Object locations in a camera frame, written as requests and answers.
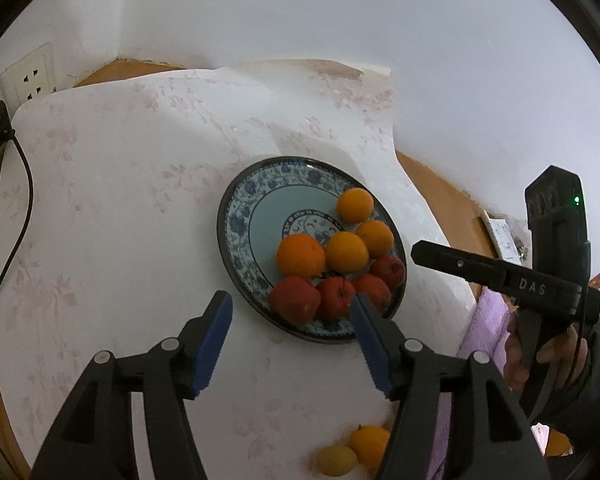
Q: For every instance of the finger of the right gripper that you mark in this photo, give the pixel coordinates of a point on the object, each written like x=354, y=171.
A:
x=472, y=268

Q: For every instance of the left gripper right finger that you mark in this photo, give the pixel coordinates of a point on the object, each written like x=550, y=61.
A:
x=489, y=437

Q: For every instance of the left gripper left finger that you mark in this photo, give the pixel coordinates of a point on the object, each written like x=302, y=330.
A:
x=92, y=435

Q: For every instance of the large yellow orange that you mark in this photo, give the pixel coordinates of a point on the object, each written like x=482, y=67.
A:
x=346, y=253

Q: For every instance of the small orange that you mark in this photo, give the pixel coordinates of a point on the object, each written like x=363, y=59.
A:
x=369, y=443

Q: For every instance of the large orange pile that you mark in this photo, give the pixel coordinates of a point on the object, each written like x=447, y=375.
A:
x=355, y=205

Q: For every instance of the small red apple with stem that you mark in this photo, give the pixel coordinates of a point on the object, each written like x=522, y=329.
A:
x=336, y=295

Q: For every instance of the small green yellow fruit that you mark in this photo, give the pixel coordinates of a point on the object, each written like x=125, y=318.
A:
x=335, y=461

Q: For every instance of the person right hand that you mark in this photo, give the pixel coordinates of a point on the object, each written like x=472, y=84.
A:
x=567, y=350

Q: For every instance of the blue floral ceramic plate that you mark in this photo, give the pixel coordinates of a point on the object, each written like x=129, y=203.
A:
x=277, y=197

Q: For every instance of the white floral table cover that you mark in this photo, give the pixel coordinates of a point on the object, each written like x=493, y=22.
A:
x=108, y=206

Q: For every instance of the black right camera module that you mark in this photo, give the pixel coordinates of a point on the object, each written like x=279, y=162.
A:
x=557, y=222

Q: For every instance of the white wall socket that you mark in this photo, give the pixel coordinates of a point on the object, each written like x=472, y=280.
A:
x=29, y=78

